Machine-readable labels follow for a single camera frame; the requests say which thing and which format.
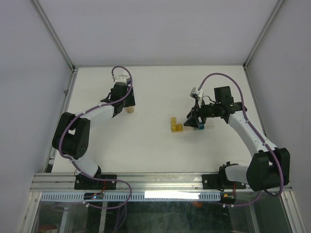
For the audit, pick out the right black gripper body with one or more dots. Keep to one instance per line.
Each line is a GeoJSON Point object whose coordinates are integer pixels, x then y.
{"type": "Point", "coordinates": [203, 111]}

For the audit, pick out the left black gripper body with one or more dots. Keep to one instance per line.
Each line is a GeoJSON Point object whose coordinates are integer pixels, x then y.
{"type": "Point", "coordinates": [129, 100]}

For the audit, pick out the clear orange pill bottle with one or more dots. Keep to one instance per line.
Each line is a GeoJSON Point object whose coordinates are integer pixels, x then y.
{"type": "Point", "coordinates": [130, 109]}

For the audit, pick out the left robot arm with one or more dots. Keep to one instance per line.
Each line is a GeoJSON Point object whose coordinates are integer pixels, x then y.
{"type": "Point", "coordinates": [71, 137]}

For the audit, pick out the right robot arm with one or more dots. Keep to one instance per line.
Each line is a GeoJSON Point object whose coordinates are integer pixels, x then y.
{"type": "Point", "coordinates": [269, 166]}

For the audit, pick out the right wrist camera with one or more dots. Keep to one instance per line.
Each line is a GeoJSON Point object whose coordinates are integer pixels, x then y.
{"type": "Point", "coordinates": [197, 95]}

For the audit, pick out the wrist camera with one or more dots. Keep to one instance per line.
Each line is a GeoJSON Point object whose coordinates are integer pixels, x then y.
{"type": "Point", "coordinates": [122, 78]}
{"type": "Point", "coordinates": [197, 95]}

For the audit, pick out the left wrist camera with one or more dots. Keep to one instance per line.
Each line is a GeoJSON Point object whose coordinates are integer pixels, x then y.
{"type": "Point", "coordinates": [122, 78]}

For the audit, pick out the right black mount plate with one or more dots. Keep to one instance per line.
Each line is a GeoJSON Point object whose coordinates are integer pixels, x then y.
{"type": "Point", "coordinates": [211, 181]}

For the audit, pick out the black mount plate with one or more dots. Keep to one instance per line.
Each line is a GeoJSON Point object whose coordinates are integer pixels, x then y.
{"type": "Point", "coordinates": [96, 181]}
{"type": "Point", "coordinates": [211, 181]}

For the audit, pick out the left black mount plate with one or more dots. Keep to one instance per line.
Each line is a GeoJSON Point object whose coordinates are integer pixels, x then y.
{"type": "Point", "coordinates": [96, 181]}

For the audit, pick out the white slotted cable duct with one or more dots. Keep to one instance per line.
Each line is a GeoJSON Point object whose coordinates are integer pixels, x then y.
{"type": "Point", "coordinates": [134, 196]}

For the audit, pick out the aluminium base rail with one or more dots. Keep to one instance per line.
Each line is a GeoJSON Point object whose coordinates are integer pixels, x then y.
{"type": "Point", "coordinates": [187, 181]}

